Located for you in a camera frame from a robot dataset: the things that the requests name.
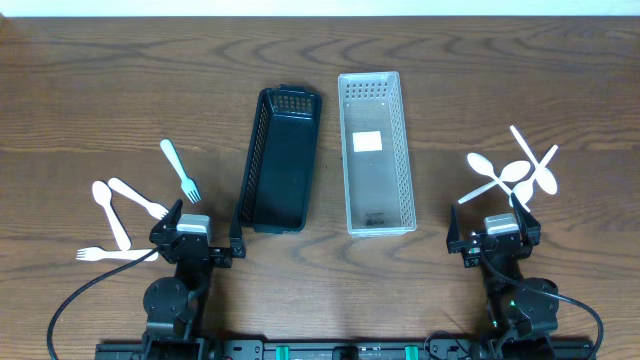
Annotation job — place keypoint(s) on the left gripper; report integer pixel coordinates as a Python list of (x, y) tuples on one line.
[(195, 250)]

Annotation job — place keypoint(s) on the white fork basket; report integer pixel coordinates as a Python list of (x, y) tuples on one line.
[(188, 185)]

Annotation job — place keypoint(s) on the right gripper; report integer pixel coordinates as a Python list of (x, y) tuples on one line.
[(495, 245)]

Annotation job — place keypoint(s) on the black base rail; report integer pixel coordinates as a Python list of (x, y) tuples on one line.
[(433, 348)]

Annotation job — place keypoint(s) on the white label in basket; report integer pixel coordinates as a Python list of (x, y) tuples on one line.
[(369, 141)]

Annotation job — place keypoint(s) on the white spoon bowl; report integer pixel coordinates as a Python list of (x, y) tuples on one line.
[(523, 191)]

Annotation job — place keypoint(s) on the clear plastic mesh basket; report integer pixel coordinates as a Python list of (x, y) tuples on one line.
[(378, 185)]

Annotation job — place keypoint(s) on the black plastic mesh basket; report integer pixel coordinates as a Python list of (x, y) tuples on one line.
[(280, 163)]

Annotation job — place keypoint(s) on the white spoon pointing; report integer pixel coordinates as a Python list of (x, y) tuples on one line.
[(511, 173)]

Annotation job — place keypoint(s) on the white spoon with upper handle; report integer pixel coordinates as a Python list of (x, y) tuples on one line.
[(545, 179)]

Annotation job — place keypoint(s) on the white spoon pile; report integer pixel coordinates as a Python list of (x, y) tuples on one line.
[(491, 173)]

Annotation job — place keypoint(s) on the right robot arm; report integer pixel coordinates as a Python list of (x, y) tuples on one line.
[(523, 311)]

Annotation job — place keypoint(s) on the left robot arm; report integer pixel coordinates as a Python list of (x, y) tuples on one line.
[(175, 305)]

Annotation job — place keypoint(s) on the white fork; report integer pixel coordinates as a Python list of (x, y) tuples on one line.
[(156, 210), (103, 196), (93, 254)]

